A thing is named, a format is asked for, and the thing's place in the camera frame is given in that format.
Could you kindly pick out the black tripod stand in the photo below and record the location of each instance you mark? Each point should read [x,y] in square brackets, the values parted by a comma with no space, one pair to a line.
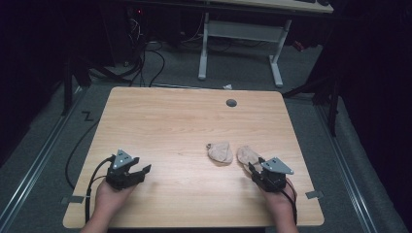
[332,106]
[68,87]

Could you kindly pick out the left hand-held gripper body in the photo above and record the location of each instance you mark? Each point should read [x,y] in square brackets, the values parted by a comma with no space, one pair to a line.
[120,176]

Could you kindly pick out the white frame desk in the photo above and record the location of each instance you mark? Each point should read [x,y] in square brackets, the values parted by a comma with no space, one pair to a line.
[243,32]

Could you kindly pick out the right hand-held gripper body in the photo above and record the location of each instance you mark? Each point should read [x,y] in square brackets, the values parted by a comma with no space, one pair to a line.
[271,179]

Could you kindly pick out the person's left hand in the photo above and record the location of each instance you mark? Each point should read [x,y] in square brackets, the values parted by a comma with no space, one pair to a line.
[110,197]

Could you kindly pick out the person's right hand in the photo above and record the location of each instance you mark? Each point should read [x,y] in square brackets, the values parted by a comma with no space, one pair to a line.
[280,200]

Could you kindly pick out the white paper scrap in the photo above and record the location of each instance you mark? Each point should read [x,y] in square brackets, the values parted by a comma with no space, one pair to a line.
[228,86]

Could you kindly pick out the metal floor rail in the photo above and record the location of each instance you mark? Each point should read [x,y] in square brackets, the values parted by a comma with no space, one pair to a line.
[39,158]
[346,168]

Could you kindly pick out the beige sock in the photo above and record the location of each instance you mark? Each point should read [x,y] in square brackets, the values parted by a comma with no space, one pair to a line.
[221,152]
[247,155]

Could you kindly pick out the grey tape strip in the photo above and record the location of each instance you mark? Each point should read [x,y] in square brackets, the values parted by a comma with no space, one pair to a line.
[314,194]
[73,199]

